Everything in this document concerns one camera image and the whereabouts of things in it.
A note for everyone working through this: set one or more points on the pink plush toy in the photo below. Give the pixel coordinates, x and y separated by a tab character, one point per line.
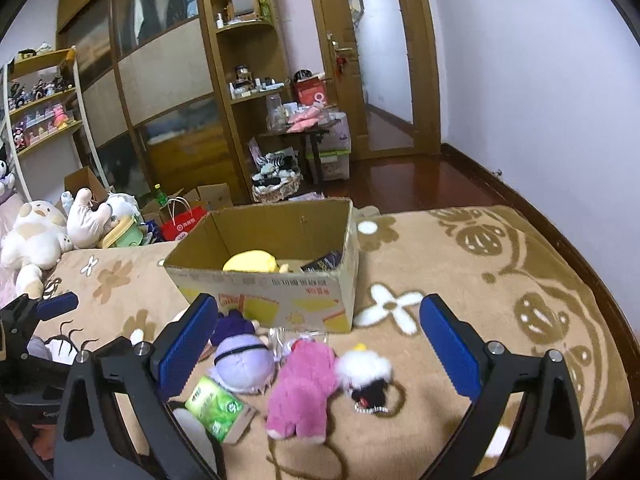
300	395

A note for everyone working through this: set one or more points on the wicker basket of socks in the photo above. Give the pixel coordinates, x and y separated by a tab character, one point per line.
275	185

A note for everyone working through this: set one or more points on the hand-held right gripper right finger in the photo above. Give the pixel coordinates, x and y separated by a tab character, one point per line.
450	347

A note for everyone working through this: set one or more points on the wooden door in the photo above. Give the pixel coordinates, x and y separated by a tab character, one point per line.
330	60

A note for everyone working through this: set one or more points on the open brown carton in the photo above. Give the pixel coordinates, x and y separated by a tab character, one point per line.
212	197
82	182

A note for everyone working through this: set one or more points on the dark blue packet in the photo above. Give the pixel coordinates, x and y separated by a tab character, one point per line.
322	261

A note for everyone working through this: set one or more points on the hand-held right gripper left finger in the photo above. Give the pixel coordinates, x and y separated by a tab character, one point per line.
186	345

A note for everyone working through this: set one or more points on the small white plush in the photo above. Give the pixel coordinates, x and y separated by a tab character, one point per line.
122	206

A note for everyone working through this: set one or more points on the pink packets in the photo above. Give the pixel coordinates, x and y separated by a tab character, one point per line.
304	121

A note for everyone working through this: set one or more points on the black and white character plush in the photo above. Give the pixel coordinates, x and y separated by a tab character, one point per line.
6	175

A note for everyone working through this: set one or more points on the large white duck plush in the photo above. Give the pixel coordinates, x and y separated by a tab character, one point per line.
35	240

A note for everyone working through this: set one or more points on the clear plastic jar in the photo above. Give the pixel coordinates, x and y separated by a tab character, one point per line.
273	112

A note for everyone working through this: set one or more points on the clear plastic storage box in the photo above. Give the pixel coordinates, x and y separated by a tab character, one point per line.
332	160

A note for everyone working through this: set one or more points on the red paper bag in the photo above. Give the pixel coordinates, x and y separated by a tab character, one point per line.
182	225

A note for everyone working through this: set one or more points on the wooden figurine shelf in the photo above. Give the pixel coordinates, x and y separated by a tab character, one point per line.
42	105

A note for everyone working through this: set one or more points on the purple plush toy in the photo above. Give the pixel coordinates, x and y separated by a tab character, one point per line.
242	362

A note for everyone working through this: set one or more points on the clear plastic packaging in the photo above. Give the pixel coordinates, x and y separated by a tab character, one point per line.
285	340

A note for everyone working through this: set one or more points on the wooden corner shelf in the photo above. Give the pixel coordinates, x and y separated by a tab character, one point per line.
250	35

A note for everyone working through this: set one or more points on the small dark table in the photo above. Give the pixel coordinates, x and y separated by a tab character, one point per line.
305	136

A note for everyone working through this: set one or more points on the green tissue packet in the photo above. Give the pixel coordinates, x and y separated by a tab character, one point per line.
217	407

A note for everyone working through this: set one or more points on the cardboard box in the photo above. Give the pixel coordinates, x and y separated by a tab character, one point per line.
280	305

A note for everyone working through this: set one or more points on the green bottle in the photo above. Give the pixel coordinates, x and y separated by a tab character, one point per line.
160	195

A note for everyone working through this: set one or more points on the yellow plush toy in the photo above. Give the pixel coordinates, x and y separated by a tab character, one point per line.
250	261

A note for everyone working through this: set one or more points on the brown floral blanket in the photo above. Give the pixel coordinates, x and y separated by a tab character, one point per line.
475	270

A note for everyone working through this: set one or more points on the red gift box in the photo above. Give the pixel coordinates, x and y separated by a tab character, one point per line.
311	92

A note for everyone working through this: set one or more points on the green and yellow plush bag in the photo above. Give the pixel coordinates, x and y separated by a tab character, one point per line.
125	232

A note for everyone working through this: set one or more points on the beige slipper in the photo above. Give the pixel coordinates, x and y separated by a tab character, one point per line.
365	212

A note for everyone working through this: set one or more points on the wooden wardrobe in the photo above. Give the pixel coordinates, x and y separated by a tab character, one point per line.
160	85

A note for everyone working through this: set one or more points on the white bunny plush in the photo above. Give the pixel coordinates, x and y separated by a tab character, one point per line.
87	222

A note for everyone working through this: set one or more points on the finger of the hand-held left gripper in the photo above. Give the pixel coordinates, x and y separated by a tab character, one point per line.
57	306

